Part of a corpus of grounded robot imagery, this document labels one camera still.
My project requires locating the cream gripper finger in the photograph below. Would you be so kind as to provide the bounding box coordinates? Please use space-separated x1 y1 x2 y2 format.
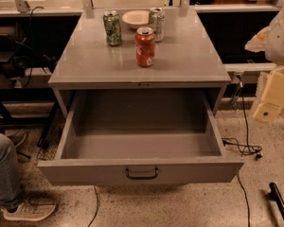
252 66 284 123
245 26 269 53

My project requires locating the red coke can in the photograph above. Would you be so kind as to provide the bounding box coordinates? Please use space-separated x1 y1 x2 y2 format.
135 26 155 67

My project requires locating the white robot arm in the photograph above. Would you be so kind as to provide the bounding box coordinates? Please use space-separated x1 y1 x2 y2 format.
245 6 284 123

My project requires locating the white green soda can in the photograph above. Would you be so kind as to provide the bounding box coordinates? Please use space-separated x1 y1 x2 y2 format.
149 8 165 42

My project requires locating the grey open top drawer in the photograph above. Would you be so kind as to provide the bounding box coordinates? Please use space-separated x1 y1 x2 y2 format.
38 89 243 185

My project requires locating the black bar on floor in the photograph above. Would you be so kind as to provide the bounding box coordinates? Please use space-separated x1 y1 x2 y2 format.
269 183 284 220

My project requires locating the white bowl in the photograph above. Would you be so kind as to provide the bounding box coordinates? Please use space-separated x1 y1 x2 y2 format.
122 10 149 29

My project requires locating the grey metal cabinet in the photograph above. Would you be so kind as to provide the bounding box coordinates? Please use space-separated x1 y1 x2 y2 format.
49 7 230 108

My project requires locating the black machinery at left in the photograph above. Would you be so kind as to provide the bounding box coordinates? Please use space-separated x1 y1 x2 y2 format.
0 6 59 90

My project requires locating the grey sneaker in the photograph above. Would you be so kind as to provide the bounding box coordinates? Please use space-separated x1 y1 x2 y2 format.
1 197 57 222

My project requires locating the person leg in jeans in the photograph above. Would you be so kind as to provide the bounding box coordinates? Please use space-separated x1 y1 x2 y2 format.
0 127 24 213

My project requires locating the black power cable right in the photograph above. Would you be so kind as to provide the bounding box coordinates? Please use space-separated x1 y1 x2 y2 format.
222 74 263 227

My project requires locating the black drawer handle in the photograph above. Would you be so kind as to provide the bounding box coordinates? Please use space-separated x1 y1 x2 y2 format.
125 167 159 181

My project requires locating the black cable under drawer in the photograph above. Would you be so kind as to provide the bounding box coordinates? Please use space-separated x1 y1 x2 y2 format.
87 185 100 227

